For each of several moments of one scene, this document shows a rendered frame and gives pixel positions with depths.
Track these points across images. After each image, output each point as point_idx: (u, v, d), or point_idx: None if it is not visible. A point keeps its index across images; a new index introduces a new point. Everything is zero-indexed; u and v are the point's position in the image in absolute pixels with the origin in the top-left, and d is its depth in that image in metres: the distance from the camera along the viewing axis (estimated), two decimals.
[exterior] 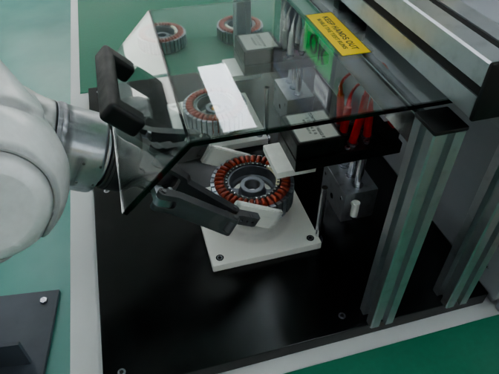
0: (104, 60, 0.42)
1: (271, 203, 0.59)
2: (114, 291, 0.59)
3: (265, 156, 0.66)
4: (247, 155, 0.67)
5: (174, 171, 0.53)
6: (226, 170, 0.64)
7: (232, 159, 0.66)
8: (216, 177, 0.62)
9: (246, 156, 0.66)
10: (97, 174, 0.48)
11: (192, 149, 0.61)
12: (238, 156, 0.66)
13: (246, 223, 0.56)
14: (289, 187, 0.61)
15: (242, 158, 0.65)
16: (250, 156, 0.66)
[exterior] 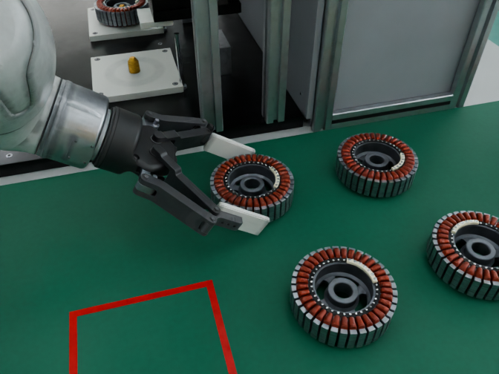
0: None
1: (263, 205, 0.59)
2: None
3: (272, 157, 0.66)
4: (255, 153, 0.66)
5: (165, 160, 0.55)
6: (229, 165, 0.64)
7: (239, 156, 0.66)
8: (217, 171, 0.63)
9: (254, 154, 0.66)
10: (89, 152, 0.51)
11: (194, 137, 0.63)
12: (246, 153, 0.66)
13: (228, 226, 0.56)
14: (286, 191, 0.61)
15: (248, 156, 0.65)
16: (258, 156, 0.66)
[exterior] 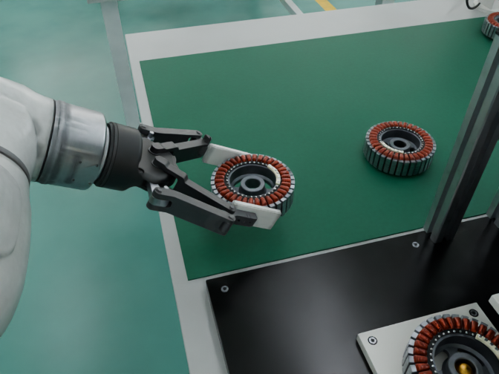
0: None
1: None
2: None
3: None
4: None
5: (171, 170, 0.54)
6: None
7: None
8: None
9: None
10: (93, 172, 0.49)
11: (192, 148, 0.62)
12: None
13: (243, 223, 0.56)
14: None
15: None
16: None
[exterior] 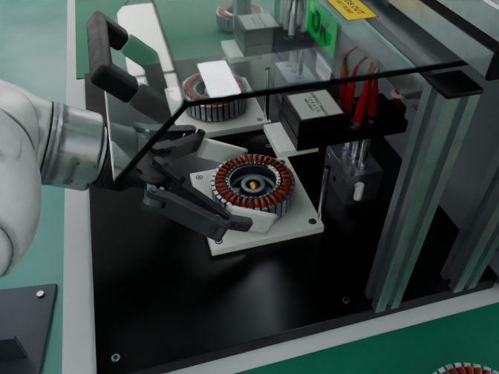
0: (96, 24, 0.40)
1: None
2: (109, 275, 0.56)
3: (495, 371, 0.46)
4: (468, 363, 0.47)
5: (168, 171, 0.54)
6: None
7: (448, 369, 0.46)
8: None
9: (470, 368, 0.46)
10: (92, 173, 0.49)
11: (188, 145, 0.62)
12: (455, 363, 0.47)
13: (239, 228, 0.55)
14: None
15: (463, 372, 0.46)
16: (473, 366, 0.47)
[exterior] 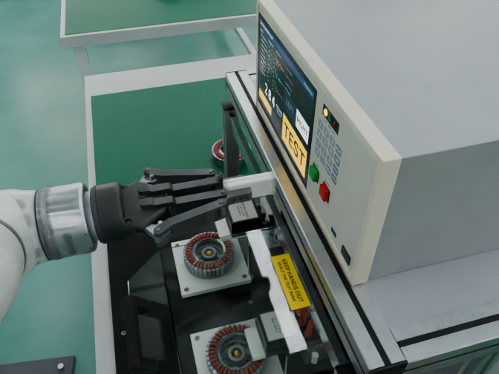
0: (130, 314, 0.62)
1: None
2: None
3: None
4: None
5: (159, 203, 0.58)
6: None
7: None
8: None
9: None
10: (87, 239, 0.56)
11: (196, 188, 0.62)
12: None
13: (241, 200, 0.62)
14: None
15: None
16: None
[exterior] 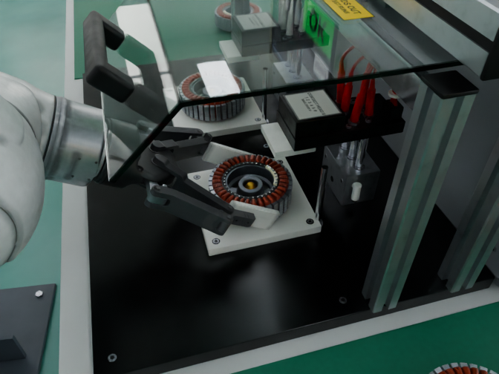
0: (92, 24, 0.40)
1: None
2: (106, 275, 0.56)
3: (491, 371, 0.46)
4: (464, 363, 0.47)
5: (170, 168, 0.54)
6: None
7: (445, 369, 0.46)
8: None
9: (466, 368, 0.46)
10: (93, 168, 0.49)
11: (193, 147, 0.62)
12: (451, 363, 0.47)
13: (241, 223, 0.56)
14: None
15: (460, 372, 0.46)
16: (469, 366, 0.47)
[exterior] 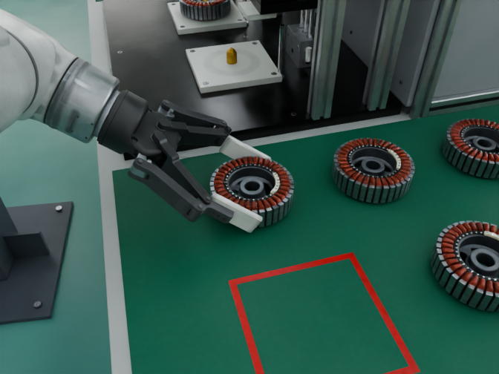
0: None
1: (391, 184, 0.63)
2: None
3: (387, 141, 0.70)
4: (370, 138, 0.70)
5: (164, 147, 0.57)
6: (349, 148, 0.68)
7: (356, 140, 0.70)
8: (339, 153, 0.67)
9: (370, 138, 0.69)
10: (89, 128, 0.54)
11: (207, 135, 0.64)
12: (361, 138, 0.70)
13: (217, 217, 0.57)
14: (410, 172, 0.65)
15: (365, 140, 0.69)
16: (373, 139, 0.70)
